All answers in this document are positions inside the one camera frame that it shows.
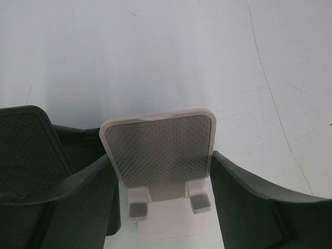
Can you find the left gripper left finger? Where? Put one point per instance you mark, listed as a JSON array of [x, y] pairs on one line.
[[77, 212]]

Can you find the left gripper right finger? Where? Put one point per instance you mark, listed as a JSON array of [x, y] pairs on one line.
[[255, 213]]

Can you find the black rectangular phone stand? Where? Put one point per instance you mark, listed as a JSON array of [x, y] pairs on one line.
[[36, 154]]

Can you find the white phone stand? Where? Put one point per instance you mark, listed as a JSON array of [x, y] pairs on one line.
[[163, 161]]

